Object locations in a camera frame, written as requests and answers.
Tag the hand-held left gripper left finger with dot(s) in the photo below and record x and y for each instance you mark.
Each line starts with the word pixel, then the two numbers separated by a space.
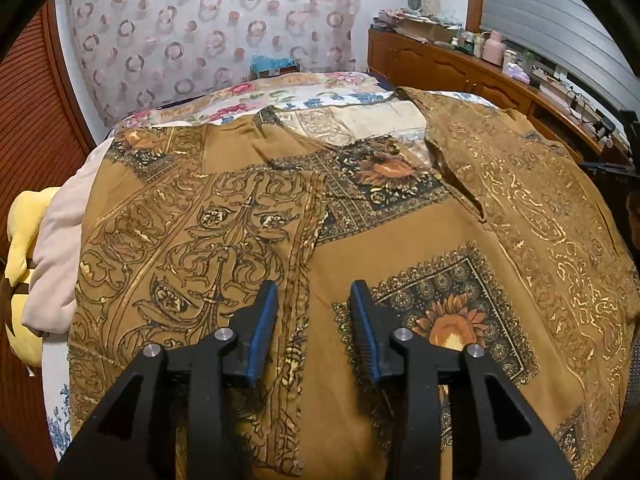
pixel 260 332

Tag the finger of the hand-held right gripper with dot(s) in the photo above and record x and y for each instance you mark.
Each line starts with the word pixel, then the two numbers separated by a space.
pixel 607 168

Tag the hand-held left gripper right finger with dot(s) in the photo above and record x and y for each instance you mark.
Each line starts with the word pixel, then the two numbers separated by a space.
pixel 364 332

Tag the brown patterned garment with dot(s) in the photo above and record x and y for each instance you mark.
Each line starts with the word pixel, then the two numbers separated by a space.
pixel 400 240

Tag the green cup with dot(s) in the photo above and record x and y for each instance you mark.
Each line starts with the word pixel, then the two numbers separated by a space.
pixel 527 61

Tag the purple cloth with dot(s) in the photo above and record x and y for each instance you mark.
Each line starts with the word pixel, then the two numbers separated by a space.
pixel 516 71

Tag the grey window blind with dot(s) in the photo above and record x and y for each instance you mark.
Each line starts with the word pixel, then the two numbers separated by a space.
pixel 550 15

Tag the pink bottle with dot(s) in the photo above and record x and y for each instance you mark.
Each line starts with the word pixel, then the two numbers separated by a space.
pixel 493 47

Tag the wooden cabinet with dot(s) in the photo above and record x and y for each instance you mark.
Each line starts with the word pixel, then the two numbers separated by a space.
pixel 440 67

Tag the beige pillow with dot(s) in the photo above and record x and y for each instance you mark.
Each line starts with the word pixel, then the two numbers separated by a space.
pixel 60 250

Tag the pink floral blanket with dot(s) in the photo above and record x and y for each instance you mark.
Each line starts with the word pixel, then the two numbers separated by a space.
pixel 240 95

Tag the pile of papers and boxes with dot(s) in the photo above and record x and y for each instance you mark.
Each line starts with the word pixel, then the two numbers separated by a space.
pixel 415 22

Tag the yellow plush toy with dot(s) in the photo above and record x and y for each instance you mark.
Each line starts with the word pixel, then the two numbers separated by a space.
pixel 25 220

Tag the blue tissue box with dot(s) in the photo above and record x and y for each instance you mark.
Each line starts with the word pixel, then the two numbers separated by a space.
pixel 272 63

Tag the brown slatted wardrobe door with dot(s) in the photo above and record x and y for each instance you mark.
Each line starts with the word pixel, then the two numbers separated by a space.
pixel 45 110

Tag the sheer curtain with circles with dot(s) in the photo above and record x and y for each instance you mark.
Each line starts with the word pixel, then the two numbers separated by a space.
pixel 200 25

